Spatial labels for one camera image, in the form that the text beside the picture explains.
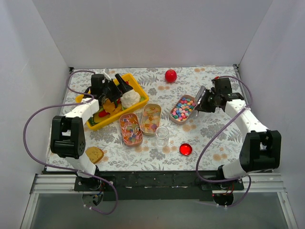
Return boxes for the bread slice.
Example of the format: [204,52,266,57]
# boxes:
[85,146,104,164]

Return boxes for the tray of star candies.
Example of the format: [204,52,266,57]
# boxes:
[169,94,196,125]

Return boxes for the red apple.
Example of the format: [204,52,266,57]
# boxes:
[164,69,177,83]

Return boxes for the tray of pale jelly candies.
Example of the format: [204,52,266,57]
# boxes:
[140,104,162,136]

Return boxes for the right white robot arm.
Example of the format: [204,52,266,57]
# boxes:
[195,76,282,190]

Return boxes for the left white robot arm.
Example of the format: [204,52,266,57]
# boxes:
[51,73,133,191]

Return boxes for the white cauliflower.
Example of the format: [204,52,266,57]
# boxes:
[121,89,141,109]

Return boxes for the clear glass jar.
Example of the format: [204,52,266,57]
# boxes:
[155,126,169,147]

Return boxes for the red jar lid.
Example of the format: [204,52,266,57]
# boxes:
[179,143,193,156]

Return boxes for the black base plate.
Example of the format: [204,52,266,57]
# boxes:
[74,171,244,201]

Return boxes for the yellow plastic basket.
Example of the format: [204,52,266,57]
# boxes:
[85,73,149,131]

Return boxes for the tray of wrapped candies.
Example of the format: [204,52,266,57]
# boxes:
[119,113,143,147]

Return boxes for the metal scoop spoon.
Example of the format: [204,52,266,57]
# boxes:
[194,85,206,116]

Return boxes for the floral table mat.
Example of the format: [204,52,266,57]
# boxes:
[46,66,266,171]

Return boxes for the red chili pepper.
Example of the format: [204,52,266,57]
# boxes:
[98,110,109,117]

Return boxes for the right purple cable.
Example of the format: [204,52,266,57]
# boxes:
[195,75,252,207]

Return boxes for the aluminium frame rail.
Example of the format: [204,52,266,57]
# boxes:
[30,174,78,194]

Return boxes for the orange bell pepper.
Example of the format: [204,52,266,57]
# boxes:
[103,99,122,116]

